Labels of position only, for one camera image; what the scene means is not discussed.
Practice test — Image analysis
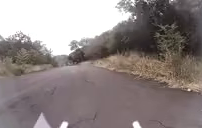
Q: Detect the dry grass verge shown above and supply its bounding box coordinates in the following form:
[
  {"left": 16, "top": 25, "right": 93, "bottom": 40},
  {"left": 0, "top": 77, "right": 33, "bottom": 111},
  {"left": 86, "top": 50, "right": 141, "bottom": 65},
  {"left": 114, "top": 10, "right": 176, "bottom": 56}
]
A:
[
  {"left": 92, "top": 51, "right": 202, "bottom": 97},
  {"left": 0, "top": 59, "right": 57, "bottom": 80}
]

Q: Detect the grey cracked asphalt road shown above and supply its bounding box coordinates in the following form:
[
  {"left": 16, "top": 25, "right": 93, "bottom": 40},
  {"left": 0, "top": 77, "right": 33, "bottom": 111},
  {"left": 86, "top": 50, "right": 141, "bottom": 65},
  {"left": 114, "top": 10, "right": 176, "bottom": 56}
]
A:
[{"left": 0, "top": 60, "right": 202, "bottom": 128}]

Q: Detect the row of trees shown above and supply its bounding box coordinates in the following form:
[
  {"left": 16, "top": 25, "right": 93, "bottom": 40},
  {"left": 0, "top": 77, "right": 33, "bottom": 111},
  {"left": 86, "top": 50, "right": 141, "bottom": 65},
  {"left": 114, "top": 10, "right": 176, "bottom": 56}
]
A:
[
  {"left": 0, "top": 29, "right": 58, "bottom": 67},
  {"left": 67, "top": 0, "right": 202, "bottom": 65}
]

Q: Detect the robot's own part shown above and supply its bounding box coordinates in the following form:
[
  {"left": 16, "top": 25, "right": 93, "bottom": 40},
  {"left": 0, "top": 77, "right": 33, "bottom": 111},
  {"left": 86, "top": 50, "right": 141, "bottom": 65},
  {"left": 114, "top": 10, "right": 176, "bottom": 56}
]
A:
[
  {"left": 132, "top": 120, "right": 143, "bottom": 128},
  {"left": 58, "top": 120, "right": 70, "bottom": 128}
]

